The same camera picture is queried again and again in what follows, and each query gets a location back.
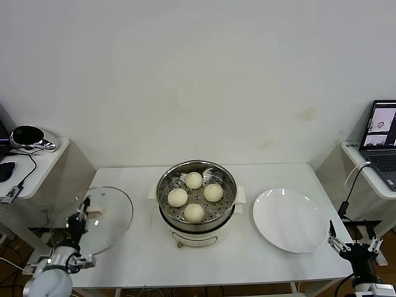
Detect white steamed baozi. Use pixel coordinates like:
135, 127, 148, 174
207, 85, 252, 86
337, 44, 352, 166
183, 203, 206, 224
184, 172, 204, 191
202, 183, 225, 203
166, 188, 189, 209

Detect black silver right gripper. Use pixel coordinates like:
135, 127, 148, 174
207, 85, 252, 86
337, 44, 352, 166
327, 219, 385, 284

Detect glass pot lid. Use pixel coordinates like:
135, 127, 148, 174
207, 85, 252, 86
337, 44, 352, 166
72, 185, 135, 256

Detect white round plate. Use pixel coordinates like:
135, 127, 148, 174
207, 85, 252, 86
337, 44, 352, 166
252, 187, 330, 254

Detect thin black device cable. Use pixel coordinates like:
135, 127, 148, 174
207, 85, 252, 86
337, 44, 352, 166
9, 148, 38, 187

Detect white beige side table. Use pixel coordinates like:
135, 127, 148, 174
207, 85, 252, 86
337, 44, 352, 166
0, 136, 97, 258

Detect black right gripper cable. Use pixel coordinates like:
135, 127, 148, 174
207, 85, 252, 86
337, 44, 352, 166
335, 272, 357, 297

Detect stainless steel steamer basket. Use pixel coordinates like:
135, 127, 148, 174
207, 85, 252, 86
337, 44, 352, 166
156, 159, 238, 231

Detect grey usb hub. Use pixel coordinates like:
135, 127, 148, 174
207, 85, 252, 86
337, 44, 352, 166
0, 182, 25, 205

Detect black computer mouse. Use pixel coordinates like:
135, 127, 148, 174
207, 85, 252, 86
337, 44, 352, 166
0, 160, 16, 183

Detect laptop with purple screen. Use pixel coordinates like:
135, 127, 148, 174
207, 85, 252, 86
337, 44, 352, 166
0, 102, 15, 159

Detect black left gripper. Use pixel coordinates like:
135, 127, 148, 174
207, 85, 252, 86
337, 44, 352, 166
66, 197, 93, 247

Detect black laptop power cable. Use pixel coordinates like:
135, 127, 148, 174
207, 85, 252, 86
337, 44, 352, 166
342, 162, 372, 205

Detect steel steamer pot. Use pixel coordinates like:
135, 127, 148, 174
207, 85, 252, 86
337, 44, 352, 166
147, 182, 248, 249

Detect grey laptop with dark screen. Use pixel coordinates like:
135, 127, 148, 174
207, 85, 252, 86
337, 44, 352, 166
358, 99, 396, 191

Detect white laptop cable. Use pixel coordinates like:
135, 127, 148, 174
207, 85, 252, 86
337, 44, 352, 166
343, 161, 372, 188

